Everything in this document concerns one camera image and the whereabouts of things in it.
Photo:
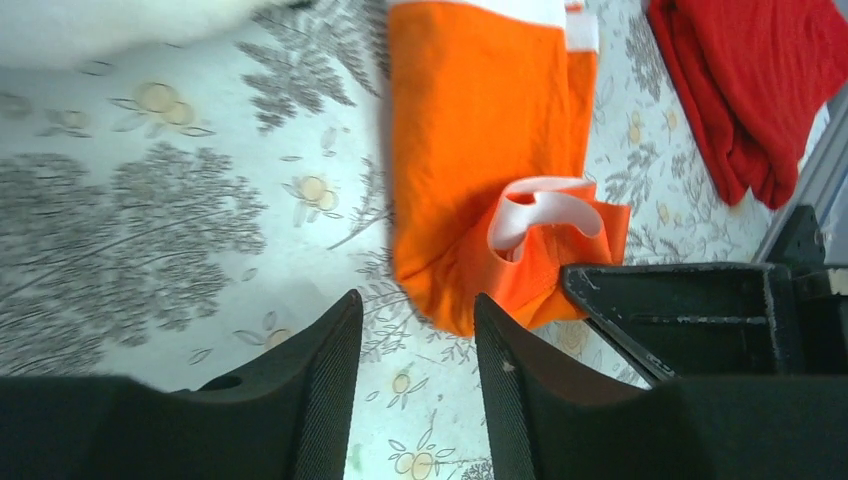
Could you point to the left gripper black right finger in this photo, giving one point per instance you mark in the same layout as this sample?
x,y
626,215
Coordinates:
x,y
551,417

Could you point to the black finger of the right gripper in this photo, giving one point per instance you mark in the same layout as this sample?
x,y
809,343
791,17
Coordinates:
x,y
677,320

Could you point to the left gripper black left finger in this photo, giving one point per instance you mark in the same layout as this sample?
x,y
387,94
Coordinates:
x,y
283,415

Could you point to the orange underwear white trim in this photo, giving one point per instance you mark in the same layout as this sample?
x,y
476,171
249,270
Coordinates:
x,y
491,111

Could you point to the floral bed sheet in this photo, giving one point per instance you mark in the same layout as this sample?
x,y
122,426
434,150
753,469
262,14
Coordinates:
x,y
172,213

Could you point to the red folded cloth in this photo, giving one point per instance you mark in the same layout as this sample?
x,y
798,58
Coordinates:
x,y
751,77

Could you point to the black white checkered pillow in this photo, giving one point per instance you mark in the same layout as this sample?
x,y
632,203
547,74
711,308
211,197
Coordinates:
x,y
65,34

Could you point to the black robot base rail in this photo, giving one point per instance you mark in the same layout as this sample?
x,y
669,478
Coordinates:
x,y
819,292

